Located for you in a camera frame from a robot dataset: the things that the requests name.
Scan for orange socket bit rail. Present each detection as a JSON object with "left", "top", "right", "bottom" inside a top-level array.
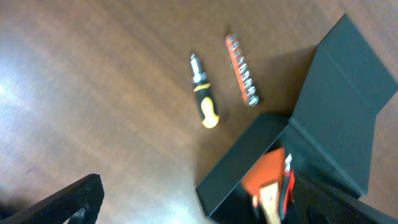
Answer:
[{"left": 225, "top": 34, "right": 259, "bottom": 107}]

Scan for small red diagonal cutters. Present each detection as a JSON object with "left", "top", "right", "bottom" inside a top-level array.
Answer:
[{"left": 278, "top": 154, "right": 295, "bottom": 221}]

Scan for black open storage box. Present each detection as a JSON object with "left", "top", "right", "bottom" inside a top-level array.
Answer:
[{"left": 196, "top": 15, "right": 397, "bottom": 223}]

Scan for yellow black stubby screwdriver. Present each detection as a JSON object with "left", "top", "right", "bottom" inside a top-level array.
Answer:
[{"left": 190, "top": 54, "right": 220, "bottom": 129}]

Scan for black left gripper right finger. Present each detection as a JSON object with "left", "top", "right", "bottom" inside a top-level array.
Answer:
[{"left": 285, "top": 173, "right": 397, "bottom": 224}]

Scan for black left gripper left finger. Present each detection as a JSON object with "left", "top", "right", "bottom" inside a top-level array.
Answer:
[{"left": 1, "top": 174, "right": 104, "bottom": 224}]

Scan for orange scraper wooden handle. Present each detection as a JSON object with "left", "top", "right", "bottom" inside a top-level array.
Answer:
[{"left": 241, "top": 147, "right": 285, "bottom": 224}]

